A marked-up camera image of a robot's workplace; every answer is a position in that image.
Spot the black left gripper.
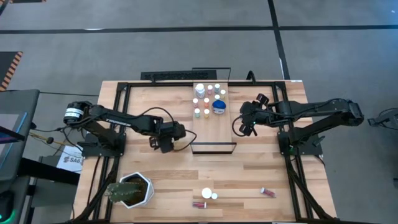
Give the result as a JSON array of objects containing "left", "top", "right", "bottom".
[{"left": 149, "top": 121, "right": 187, "bottom": 154}]

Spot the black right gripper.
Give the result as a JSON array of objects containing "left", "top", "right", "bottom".
[{"left": 238, "top": 93, "right": 271, "bottom": 138}]

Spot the clear jar blue lid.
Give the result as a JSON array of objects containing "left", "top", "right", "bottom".
[{"left": 211, "top": 99, "right": 227, "bottom": 115}]

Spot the black perforated bar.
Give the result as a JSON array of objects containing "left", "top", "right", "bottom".
[{"left": 140, "top": 69, "right": 218, "bottom": 82}]

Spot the white hexagonal planter pot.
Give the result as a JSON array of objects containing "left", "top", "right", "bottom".
[{"left": 119, "top": 171, "right": 155, "bottom": 209}]

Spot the green cactus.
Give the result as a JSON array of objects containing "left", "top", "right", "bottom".
[{"left": 104, "top": 182, "right": 147, "bottom": 203}]

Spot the white printed paper sheet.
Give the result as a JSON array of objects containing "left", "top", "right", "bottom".
[{"left": 56, "top": 145, "right": 84, "bottom": 174}]

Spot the grey equipment cart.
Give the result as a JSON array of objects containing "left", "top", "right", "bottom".
[{"left": 0, "top": 89, "right": 40, "bottom": 224}]

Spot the hazard striped floor mat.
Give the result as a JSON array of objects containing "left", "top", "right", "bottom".
[{"left": 0, "top": 51, "right": 24, "bottom": 91}]

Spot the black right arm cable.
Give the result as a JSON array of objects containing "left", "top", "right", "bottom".
[{"left": 231, "top": 115, "right": 249, "bottom": 138}]

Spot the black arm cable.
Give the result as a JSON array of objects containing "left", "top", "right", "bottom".
[
  {"left": 144, "top": 106, "right": 198, "bottom": 152},
  {"left": 231, "top": 115, "right": 249, "bottom": 138}
]

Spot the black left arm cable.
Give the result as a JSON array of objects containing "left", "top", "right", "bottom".
[{"left": 144, "top": 106, "right": 198, "bottom": 152}]

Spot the wooden shelf black metal frame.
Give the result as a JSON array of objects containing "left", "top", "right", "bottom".
[{"left": 189, "top": 67, "right": 238, "bottom": 155}]

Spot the black metal rig frame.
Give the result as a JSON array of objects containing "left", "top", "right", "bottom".
[{"left": 70, "top": 80, "right": 340, "bottom": 224}]

